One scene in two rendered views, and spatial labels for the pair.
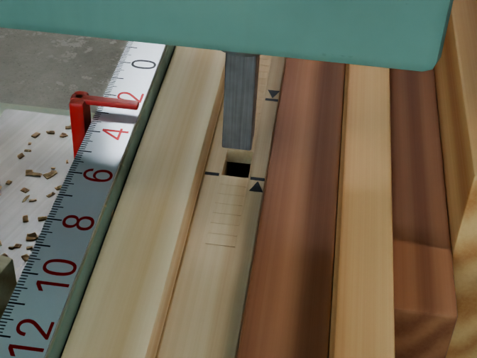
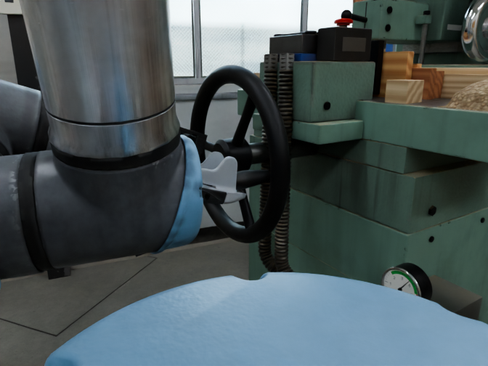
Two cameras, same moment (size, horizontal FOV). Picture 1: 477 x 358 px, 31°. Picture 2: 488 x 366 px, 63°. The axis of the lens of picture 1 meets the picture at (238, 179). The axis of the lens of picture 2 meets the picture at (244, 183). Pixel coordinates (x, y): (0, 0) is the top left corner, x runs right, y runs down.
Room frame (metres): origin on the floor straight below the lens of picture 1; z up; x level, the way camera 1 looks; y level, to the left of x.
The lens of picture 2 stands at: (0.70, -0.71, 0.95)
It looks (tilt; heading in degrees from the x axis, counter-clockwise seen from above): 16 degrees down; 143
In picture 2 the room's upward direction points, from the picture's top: straight up
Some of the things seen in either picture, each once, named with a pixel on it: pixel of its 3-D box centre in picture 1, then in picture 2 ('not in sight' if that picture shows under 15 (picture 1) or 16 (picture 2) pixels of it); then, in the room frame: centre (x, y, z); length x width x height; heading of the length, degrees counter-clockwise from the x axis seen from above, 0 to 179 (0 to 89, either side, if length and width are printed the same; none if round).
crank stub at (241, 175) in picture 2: not in sight; (249, 178); (0.29, -0.39, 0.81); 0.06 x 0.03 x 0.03; 85
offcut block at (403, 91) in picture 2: not in sight; (404, 91); (0.36, -0.15, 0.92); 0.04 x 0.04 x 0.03; 0
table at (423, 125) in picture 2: not in sight; (348, 112); (0.23, -0.11, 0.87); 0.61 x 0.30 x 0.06; 175
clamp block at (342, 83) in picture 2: not in sight; (314, 88); (0.22, -0.19, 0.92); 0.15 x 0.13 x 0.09; 175
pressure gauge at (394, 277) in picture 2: not in sight; (407, 291); (0.45, -0.23, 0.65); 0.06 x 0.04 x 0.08; 175
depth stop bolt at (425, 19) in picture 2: not in sight; (421, 38); (0.27, 0.06, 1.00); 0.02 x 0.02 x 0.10; 85
